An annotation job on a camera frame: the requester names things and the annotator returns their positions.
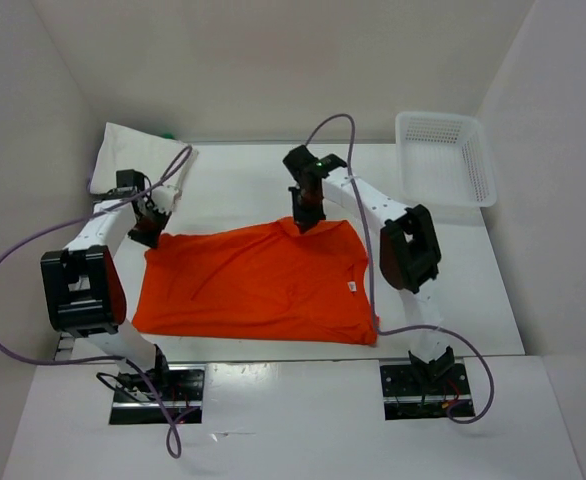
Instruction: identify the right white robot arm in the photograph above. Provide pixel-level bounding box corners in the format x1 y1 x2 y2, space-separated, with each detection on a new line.
283 145 442 316

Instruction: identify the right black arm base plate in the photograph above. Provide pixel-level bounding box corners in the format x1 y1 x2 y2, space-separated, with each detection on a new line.
379 362 475 421

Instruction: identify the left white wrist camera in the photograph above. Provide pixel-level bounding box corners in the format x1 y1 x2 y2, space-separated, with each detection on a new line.
151 185 182 214

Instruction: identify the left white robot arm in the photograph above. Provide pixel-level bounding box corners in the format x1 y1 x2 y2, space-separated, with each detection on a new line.
40 169 173 400

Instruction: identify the white plastic basket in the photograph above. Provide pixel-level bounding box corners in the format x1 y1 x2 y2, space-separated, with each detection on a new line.
395 111 497 208

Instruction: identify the purple t-shirt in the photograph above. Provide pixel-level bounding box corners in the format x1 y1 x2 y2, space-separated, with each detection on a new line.
86 174 97 195

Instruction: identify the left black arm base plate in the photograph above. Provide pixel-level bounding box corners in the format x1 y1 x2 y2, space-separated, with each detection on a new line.
102 364 205 426

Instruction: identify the orange t-shirt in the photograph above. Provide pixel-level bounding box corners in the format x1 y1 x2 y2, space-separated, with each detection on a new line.
132 217 378 345

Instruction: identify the white t-shirt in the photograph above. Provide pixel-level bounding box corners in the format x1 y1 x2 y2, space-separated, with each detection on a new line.
93 122 199 195

